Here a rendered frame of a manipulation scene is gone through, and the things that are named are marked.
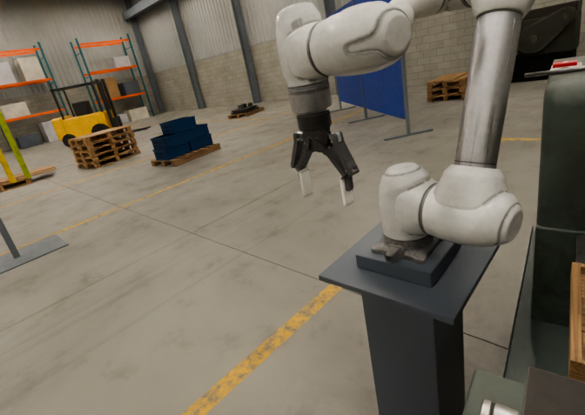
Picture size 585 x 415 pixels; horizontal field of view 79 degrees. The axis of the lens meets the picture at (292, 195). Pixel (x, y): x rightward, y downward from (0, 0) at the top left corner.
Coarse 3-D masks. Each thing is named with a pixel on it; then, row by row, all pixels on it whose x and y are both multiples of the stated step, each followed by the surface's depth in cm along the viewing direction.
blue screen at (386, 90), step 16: (352, 0) 674; (368, 0) 599; (384, 0) 540; (400, 64) 534; (336, 80) 917; (352, 80) 790; (368, 80) 686; (384, 80) 610; (400, 80) 546; (352, 96) 816; (368, 96) 706; (384, 96) 626; (400, 96) 559; (384, 112) 644; (400, 112) 573
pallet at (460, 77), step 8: (464, 72) 838; (432, 80) 815; (440, 80) 785; (448, 80) 764; (456, 80) 755; (464, 80) 746; (432, 88) 798; (440, 88) 784; (448, 88) 771; (456, 88) 761; (464, 88) 752; (432, 96) 804; (440, 96) 787; (448, 96) 784; (464, 96) 758
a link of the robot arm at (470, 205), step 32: (480, 0) 86; (512, 0) 82; (480, 32) 88; (512, 32) 85; (480, 64) 88; (512, 64) 87; (480, 96) 88; (480, 128) 89; (480, 160) 89; (448, 192) 92; (480, 192) 87; (448, 224) 92; (480, 224) 86; (512, 224) 86
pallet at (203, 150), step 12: (180, 120) 700; (192, 120) 724; (168, 132) 703; (180, 132) 702; (192, 132) 728; (204, 132) 751; (156, 144) 691; (168, 144) 683; (180, 144) 706; (192, 144) 729; (204, 144) 750; (216, 144) 754; (156, 156) 705; (168, 156) 687; (180, 156) 725; (192, 156) 707
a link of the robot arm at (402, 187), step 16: (384, 176) 108; (400, 176) 103; (416, 176) 102; (384, 192) 106; (400, 192) 103; (416, 192) 100; (384, 208) 108; (400, 208) 103; (416, 208) 100; (384, 224) 111; (400, 224) 106; (416, 224) 101; (400, 240) 109
